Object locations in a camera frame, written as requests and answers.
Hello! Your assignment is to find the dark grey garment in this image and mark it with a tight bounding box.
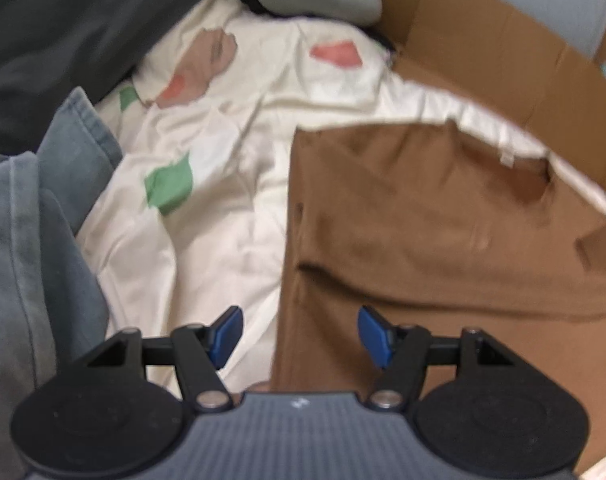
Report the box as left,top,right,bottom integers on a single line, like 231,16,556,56
0,0,224,156

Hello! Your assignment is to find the flattened cardboard box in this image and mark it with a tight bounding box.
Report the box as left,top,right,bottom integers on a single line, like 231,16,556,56
330,0,606,213

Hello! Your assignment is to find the brown printed t-shirt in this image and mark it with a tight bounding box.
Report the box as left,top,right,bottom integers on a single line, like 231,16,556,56
270,119,606,478

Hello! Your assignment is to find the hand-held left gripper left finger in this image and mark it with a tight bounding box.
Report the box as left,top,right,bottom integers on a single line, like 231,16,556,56
83,306,244,413

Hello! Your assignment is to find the blue-grey sweatshirt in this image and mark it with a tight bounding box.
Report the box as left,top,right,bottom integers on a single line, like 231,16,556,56
0,87,124,480

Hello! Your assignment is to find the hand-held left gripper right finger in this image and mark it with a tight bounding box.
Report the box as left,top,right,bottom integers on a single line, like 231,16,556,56
358,306,516,411

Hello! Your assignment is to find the bear print bed sheet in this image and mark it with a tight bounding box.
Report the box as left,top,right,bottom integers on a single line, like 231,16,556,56
75,0,606,396

